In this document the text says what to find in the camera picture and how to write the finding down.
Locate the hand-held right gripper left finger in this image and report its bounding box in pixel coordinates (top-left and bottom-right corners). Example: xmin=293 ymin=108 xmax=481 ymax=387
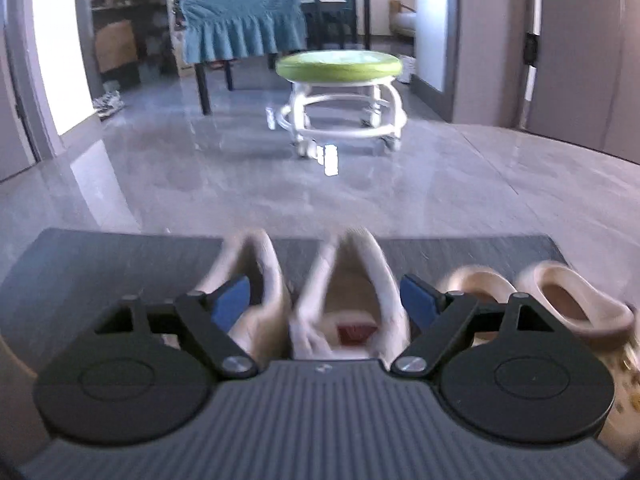
xmin=85 ymin=276 xmax=258 ymax=378

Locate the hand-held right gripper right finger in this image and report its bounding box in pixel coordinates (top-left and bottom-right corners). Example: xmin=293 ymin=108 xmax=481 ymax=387
xmin=391 ymin=274 xmax=563 ymax=375

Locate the white sneaker with grey logo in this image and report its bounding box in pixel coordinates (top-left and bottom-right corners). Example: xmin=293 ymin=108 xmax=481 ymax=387
xmin=290 ymin=227 xmax=413 ymax=363
xmin=192 ymin=229 xmax=293 ymax=366

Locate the cream clog with charms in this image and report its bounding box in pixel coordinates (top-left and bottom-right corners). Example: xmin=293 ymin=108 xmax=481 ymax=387
xmin=444 ymin=266 xmax=521 ymax=348
xmin=515 ymin=262 xmax=640 ymax=456

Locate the dark grey floor mat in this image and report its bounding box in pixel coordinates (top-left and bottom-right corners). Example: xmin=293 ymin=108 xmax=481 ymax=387
xmin=0 ymin=227 xmax=571 ymax=361

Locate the pair of patterned sneakers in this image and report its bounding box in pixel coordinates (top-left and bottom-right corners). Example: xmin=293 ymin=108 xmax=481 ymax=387
xmin=92 ymin=91 xmax=126 ymax=120

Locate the green rolling stool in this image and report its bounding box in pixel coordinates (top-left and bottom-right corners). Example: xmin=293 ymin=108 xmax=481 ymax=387
xmin=275 ymin=51 xmax=408 ymax=158

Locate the cardboard box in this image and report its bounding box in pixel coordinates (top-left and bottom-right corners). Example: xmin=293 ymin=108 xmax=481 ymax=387
xmin=95 ymin=20 xmax=140 ymax=75

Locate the small wooden pet bed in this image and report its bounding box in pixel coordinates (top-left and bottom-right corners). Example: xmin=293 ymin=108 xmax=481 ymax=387
xmin=389 ymin=0 xmax=417 ymax=41

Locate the chair with blue cover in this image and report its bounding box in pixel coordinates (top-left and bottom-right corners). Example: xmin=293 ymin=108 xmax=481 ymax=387
xmin=179 ymin=0 xmax=308 ymax=116

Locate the grey interior door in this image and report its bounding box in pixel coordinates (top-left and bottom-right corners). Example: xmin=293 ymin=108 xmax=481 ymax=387
xmin=525 ymin=0 xmax=640 ymax=166

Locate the dark storage shelf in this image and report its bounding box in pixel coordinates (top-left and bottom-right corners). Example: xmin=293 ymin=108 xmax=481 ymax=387
xmin=75 ymin=0 xmax=181 ymax=91

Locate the black door handle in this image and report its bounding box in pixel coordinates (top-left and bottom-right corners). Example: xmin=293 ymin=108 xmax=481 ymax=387
xmin=521 ymin=32 xmax=540 ymax=67

